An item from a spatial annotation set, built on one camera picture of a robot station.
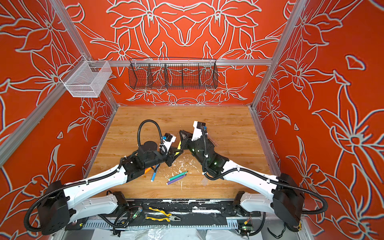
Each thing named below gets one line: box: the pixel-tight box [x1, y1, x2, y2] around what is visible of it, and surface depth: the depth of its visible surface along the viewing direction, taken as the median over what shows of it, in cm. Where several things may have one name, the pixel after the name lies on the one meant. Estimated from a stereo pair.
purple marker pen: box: [166, 174, 187, 186], surface depth 83 cm
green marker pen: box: [168, 170, 189, 181], surface depth 85 cm
